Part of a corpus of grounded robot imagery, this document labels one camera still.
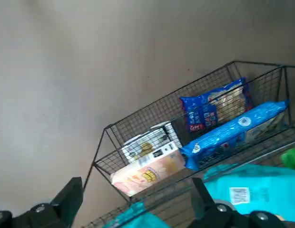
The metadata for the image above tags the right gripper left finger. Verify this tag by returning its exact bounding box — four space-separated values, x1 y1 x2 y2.
0 177 84 228

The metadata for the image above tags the green chips bag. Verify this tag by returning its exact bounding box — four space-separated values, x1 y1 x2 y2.
280 147 295 171

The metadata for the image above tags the long blue cookie packet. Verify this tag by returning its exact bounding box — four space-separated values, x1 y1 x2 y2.
179 99 291 171

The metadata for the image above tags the black wire basket rack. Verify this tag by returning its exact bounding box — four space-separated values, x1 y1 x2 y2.
82 60 295 228

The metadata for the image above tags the teal chips bag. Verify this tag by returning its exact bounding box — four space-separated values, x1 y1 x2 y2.
111 201 171 228
203 163 295 216

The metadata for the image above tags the blue cracker bag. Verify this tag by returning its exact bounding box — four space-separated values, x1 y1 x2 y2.
179 77 254 133

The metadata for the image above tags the pink snack box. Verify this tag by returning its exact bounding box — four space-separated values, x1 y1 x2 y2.
111 148 186 197

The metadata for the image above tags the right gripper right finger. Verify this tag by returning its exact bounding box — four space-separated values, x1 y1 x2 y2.
189 177 287 228

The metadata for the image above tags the white snack packet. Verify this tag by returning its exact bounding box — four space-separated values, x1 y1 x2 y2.
120 121 183 164

